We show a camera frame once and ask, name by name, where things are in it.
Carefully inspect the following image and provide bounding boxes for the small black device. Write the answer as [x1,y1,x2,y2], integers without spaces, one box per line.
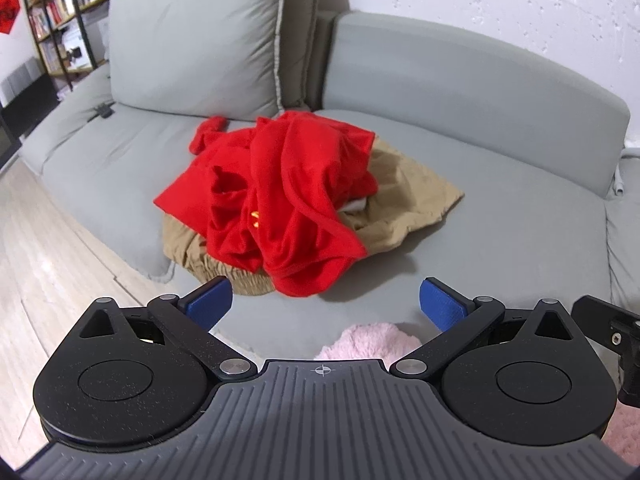
[85,102,117,122]

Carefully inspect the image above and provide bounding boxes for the puffy grey armrest cushion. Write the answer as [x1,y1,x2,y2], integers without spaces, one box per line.
[604,149,640,313]

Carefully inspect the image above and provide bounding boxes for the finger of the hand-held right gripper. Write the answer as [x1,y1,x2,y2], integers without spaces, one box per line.
[571,295,640,332]

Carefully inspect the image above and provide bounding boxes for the bookshelf with books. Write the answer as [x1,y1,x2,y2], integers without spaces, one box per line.
[14,0,135,95]

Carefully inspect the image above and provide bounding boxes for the red pants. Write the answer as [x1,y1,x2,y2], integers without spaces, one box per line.
[188,115,232,157]

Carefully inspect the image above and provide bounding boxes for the grey sofa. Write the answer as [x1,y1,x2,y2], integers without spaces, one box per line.
[20,10,640,376]

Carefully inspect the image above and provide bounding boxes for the pink fluffy pajamas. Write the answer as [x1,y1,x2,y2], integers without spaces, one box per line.
[314,323,640,468]

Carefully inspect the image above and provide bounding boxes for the large grey cushion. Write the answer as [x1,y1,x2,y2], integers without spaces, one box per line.
[106,0,287,122]

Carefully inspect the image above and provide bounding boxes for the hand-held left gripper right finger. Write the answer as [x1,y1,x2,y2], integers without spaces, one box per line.
[389,277,583,380]

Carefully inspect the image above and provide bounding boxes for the red wall decoration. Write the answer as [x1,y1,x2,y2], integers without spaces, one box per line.
[0,0,22,37]

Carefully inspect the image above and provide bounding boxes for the white cable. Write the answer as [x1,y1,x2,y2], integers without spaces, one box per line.
[611,146,640,197]

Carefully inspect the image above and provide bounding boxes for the grey wall switch panel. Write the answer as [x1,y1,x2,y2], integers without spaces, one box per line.
[0,56,42,109]

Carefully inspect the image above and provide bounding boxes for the dark low cabinet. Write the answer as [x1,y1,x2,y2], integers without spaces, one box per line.
[0,77,64,165]

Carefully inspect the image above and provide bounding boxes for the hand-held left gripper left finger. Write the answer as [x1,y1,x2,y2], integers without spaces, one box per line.
[75,276,253,383]

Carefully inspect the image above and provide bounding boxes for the khaki pants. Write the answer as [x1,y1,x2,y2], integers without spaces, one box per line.
[162,135,464,297]

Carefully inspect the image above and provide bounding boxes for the red long-sleeve shirt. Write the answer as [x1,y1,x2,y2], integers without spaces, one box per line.
[152,111,377,299]

